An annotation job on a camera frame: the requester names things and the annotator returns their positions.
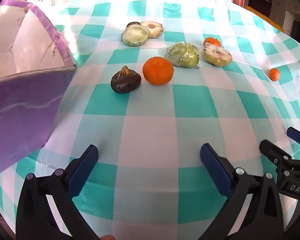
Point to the plastic-wrapped pale green apple half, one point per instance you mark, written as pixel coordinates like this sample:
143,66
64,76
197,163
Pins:
135,35

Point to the person's left hand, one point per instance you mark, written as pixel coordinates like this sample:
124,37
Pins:
107,237

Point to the teal checkered tablecloth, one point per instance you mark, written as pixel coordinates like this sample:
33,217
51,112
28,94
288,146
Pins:
150,130

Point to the purple cardboard box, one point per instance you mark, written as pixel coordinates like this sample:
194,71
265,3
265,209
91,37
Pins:
27,105

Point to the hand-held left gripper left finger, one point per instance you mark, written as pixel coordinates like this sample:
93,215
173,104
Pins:
83,172

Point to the small tangerine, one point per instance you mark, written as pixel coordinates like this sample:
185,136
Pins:
274,74
211,40

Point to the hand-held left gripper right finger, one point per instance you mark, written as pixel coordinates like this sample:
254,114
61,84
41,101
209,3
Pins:
215,172

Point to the green cabbage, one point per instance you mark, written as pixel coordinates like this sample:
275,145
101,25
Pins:
183,55

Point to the large orange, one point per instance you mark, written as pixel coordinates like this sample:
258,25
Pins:
158,70

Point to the plastic-wrapped brown-cored apple half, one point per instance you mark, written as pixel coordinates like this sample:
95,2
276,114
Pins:
153,27

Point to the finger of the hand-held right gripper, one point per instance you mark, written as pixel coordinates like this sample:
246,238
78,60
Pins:
297,135
272,152

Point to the white cabinet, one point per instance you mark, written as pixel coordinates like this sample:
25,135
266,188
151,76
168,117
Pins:
280,7

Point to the dark wrinkled passion fruit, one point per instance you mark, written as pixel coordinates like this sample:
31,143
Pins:
125,81
132,24

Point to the plastic-wrapped yellowish apple half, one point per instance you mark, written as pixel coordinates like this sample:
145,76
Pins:
218,55

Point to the yellow cushion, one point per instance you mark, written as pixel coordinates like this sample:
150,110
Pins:
272,21

